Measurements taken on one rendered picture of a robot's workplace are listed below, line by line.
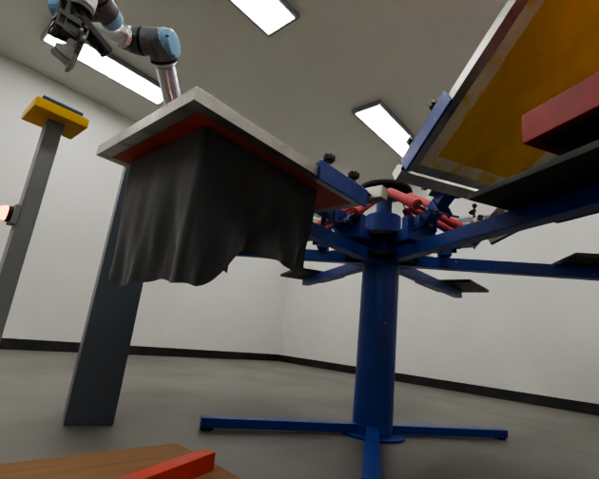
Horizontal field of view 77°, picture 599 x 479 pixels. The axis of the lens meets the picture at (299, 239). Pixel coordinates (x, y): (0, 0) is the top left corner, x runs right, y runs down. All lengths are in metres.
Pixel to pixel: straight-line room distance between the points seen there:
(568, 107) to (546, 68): 0.41
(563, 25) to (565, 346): 4.06
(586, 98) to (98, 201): 4.90
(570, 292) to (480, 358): 1.25
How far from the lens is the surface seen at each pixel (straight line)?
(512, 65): 1.52
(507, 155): 1.72
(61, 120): 1.25
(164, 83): 1.94
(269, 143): 1.14
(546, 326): 5.20
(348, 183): 1.40
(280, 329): 7.02
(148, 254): 1.15
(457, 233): 1.66
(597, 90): 1.17
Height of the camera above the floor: 0.43
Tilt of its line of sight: 15 degrees up
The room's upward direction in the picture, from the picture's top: 6 degrees clockwise
